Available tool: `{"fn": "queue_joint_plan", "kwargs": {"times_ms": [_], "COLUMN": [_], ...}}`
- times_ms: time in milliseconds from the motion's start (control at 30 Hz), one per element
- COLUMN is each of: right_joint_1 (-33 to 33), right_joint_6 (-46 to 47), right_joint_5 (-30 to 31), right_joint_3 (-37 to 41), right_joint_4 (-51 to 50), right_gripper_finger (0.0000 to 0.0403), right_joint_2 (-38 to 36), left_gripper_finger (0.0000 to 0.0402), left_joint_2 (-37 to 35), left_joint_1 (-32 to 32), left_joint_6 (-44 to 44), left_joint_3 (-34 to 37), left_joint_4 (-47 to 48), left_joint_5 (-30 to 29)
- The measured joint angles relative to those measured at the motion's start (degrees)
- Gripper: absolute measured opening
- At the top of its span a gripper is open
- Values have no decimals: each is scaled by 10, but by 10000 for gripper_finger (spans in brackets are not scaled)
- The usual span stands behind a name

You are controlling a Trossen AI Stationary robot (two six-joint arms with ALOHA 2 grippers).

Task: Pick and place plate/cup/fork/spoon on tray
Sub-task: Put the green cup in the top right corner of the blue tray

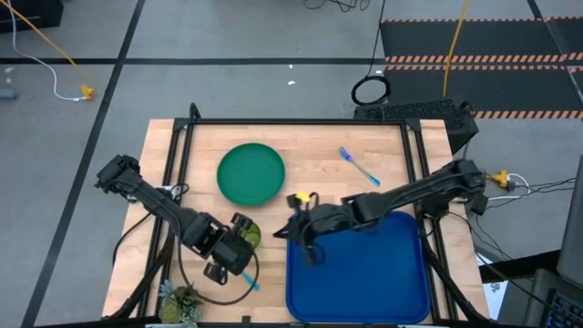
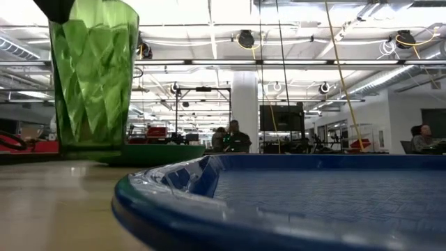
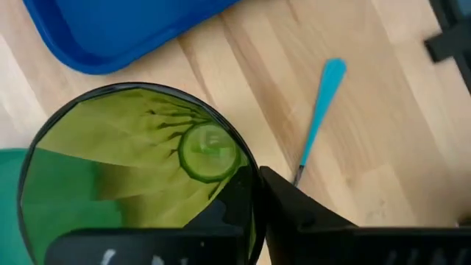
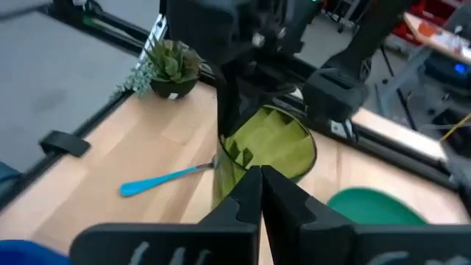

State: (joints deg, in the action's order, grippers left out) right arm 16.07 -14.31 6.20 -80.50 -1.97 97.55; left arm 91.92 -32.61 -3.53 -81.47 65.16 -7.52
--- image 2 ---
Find hanging black cable with coil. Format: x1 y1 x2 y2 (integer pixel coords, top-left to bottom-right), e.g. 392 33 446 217
275 0 291 107

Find white column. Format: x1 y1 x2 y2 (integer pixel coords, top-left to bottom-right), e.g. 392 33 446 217
231 71 259 153

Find blue plastic tray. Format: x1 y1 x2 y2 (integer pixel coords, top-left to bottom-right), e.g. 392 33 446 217
111 153 446 251

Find red workbench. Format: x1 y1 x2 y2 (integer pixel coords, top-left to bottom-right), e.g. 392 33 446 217
0 140 59 154

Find green faceted plastic cup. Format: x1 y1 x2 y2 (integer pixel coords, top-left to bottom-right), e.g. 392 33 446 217
48 0 140 156

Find dark wall screen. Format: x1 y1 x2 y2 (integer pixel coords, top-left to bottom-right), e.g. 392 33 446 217
420 108 446 139

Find black cable loop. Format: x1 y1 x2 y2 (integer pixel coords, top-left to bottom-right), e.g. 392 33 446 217
0 130 28 151

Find black aluminium table frame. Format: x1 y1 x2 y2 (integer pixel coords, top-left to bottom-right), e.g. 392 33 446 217
0 152 63 165

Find green round plate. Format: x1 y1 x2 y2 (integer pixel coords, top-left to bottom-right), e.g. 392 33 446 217
89 144 206 167

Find red tool chest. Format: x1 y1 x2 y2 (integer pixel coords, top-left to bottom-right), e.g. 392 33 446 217
146 126 169 139

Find red object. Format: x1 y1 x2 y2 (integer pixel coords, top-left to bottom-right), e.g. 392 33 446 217
349 138 372 151

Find person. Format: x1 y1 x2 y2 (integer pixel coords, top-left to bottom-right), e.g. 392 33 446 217
211 126 227 153
224 119 252 153
410 124 436 155

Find black monitor on stand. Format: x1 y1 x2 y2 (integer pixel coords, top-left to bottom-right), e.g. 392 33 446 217
259 104 305 132

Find black tall frame rig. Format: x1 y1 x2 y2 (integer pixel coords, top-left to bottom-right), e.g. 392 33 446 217
174 86 232 144

